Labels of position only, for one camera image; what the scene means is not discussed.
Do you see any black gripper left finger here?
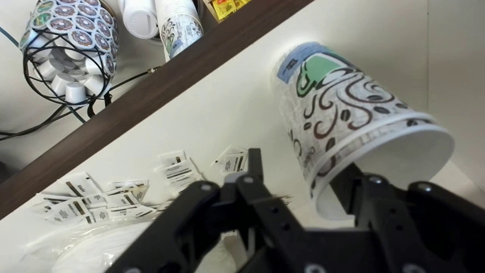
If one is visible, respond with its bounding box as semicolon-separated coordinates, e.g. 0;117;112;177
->
104;147;306;273

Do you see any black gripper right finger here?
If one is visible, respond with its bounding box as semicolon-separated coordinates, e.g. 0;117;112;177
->
328;161;485;273

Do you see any printed paper coffee cup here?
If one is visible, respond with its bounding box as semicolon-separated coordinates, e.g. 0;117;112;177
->
272;41;456;223

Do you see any white interior open cupboard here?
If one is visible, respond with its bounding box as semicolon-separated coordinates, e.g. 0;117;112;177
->
0;0;485;273

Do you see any stack of printed paper cups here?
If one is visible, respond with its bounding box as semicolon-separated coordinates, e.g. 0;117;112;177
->
153;0;204;62

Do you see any plastic-wrapped stack of plates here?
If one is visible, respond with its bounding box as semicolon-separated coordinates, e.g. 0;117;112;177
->
19;144;250;273

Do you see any black power cable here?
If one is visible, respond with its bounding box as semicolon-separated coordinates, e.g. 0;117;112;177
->
0;65;156;141

